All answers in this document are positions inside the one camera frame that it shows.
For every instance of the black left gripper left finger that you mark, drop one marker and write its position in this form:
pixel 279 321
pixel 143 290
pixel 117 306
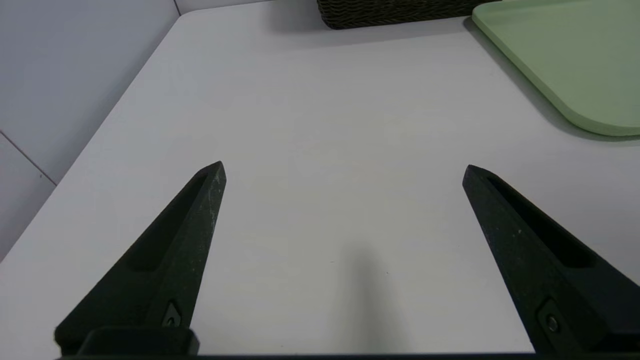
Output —
pixel 195 245

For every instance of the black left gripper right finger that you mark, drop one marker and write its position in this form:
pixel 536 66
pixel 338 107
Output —
pixel 505 245

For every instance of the light green plastic tray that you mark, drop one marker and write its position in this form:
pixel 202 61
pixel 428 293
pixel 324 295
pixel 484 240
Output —
pixel 575 55

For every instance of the dark brown wicker basket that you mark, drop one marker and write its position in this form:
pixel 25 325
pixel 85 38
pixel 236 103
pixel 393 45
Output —
pixel 400 12

